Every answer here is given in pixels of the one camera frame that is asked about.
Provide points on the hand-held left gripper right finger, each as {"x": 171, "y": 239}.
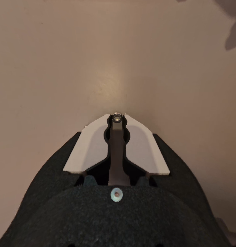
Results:
{"x": 146, "y": 148}

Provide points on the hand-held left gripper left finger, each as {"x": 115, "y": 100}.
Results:
{"x": 87, "y": 146}

